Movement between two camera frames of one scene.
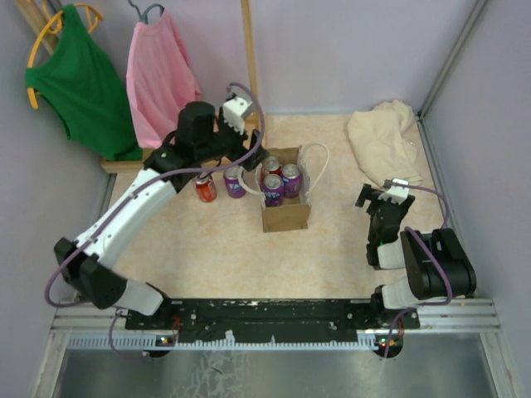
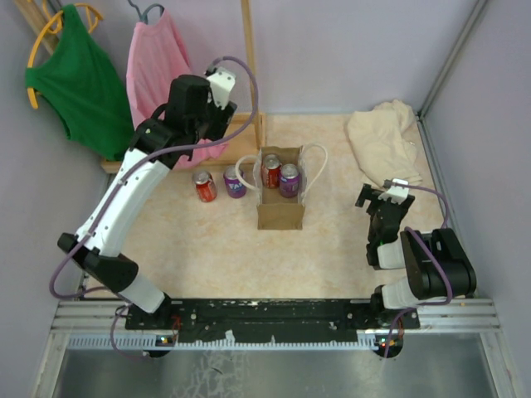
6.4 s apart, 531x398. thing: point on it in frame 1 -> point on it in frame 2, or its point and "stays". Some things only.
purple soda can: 233,186 stays
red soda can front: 207,188 stays
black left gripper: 240,138 -> 223,118
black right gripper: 368,193 stays
